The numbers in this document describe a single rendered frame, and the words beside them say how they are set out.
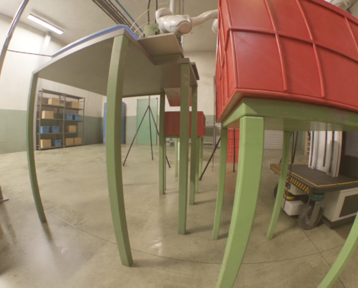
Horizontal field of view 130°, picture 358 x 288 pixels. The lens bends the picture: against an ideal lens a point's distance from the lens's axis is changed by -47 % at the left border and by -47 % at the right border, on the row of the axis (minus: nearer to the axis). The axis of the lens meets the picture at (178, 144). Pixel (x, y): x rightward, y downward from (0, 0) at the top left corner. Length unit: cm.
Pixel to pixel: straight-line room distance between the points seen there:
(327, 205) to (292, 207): 25
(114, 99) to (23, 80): 561
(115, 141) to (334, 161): 124
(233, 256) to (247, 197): 11
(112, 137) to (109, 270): 56
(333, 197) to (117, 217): 114
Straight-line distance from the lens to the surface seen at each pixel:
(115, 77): 54
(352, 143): 131
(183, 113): 76
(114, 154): 52
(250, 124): 20
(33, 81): 111
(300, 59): 25
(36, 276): 84
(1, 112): 564
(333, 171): 124
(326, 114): 27
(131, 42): 67
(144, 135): 702
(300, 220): 108
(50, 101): 607
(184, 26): 86
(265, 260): 85
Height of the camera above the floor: 57
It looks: 4 degrees down
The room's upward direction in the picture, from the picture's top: 1 degrees clockwise
